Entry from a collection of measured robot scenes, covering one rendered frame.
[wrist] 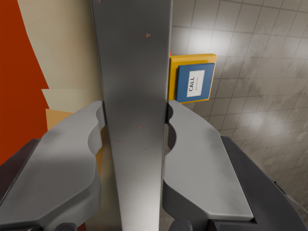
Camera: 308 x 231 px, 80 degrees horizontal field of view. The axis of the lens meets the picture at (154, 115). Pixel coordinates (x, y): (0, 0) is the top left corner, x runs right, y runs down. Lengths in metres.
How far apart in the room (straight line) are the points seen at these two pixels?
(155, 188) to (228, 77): 1.78
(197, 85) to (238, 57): 1.40
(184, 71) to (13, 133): 0.37
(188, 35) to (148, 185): 1.45
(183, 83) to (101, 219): 0.34
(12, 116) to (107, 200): 0.13
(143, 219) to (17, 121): 0.14
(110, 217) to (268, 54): 2.01
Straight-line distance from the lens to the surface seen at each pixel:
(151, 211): 0.19
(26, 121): 0.19
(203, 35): 1.62
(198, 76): 0.49
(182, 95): 0.49
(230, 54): 1.82
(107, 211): 0.26
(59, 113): 0.17
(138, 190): 0.17
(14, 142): 0.21
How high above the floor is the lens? 1.37
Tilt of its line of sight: 54 degrees down
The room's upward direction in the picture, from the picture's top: 148 degrees clockwise
